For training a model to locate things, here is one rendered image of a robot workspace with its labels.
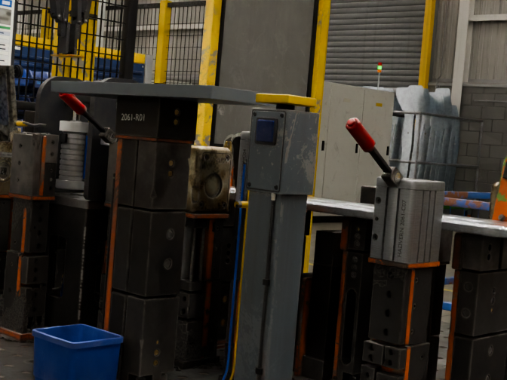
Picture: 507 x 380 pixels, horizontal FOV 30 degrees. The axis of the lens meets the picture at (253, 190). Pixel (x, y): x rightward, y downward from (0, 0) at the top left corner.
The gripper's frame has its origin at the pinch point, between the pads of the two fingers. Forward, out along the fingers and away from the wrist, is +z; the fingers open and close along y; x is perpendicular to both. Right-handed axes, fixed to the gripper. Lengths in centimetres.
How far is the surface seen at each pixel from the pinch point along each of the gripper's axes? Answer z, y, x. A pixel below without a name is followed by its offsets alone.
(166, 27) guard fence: -53, 306, 306
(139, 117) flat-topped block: 18, -38, -70
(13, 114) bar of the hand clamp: 18.3, -14.7, -2.1
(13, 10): -12, 20, 54
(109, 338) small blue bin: 52, -40, -70
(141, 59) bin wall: -18, 194, 199
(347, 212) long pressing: 30, -10, -90
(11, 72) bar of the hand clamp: 9.3, -15.8, -2.1
